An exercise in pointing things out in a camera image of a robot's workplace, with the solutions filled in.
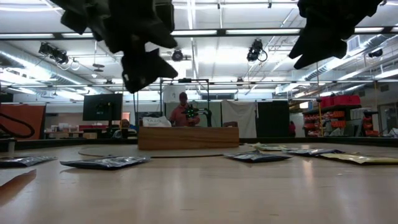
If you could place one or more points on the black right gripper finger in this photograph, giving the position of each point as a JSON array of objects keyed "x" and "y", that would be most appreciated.
[
  {"x": 306, "y": 40},
  {"x": 326, "y": 48}
]

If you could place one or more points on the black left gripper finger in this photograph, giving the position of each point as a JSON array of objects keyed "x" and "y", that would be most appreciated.
[
  {"x": 146, "y": 70},
  {"x": 155, "y": 39}
]

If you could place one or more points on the white orange Tazo tea bag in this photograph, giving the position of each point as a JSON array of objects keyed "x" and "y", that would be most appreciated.
[{"x": 155, "y": 122}]

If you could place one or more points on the wooden tea organizer box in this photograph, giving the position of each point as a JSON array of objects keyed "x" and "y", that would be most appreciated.
[{"x": 186, "y": 138}]

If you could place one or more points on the dark blue blackcurrant tea bag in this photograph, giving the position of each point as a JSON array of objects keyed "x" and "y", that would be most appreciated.
[
  {"x": 25, "y": 160},
  {"x": 311, "y": 152},
  {"x": 105, "y": 162},
  {"x": 255, "y": 157}
]

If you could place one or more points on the green yellow lemon tea bag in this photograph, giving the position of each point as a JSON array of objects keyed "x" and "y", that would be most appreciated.
[{"x": 273, "y": 147}]

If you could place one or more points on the plain yellow tea bag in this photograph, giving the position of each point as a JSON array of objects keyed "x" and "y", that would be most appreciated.
[{"x": 360, "y": 159}]

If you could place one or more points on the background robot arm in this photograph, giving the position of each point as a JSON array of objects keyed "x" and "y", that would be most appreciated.
[{"x": 190, "y": 112}]

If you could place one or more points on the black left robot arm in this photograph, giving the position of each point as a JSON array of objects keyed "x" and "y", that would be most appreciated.
[{"x": 81, "y": 12}]

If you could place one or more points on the black hanging spotlight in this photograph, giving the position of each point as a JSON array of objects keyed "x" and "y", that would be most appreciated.
[
  {"x": 56, "y": 54},
  {"x": 255, "y": 51},
  {"x": 177, "y": 55}
]

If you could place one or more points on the shelf with red bins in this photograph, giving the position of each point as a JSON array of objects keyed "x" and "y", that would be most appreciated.
[{"x": 339, "y": 101}]

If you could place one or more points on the black monitor screen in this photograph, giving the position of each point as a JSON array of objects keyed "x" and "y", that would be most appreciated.
[{"x": 102, "y": 107}]

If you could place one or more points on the person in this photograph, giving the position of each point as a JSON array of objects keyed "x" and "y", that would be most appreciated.
[
  {"x": 180, "y": 116},
  {"x": 292, "y": 129},
  {"x": 124, "y": 124}
]

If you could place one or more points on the black overhead rig beam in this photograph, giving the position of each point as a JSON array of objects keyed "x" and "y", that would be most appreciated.
[{"x": 220, "y": 32}]

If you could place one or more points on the black partition panel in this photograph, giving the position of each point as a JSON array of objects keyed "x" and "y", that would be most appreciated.
[{"x": 273, "y": 119}]

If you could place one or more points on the white curtain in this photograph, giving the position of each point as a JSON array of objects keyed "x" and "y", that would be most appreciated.
[{"x": 239, "y": 118}]

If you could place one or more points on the orange board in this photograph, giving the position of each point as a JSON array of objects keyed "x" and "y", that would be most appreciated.
[{"x": 21, "y": 118}]

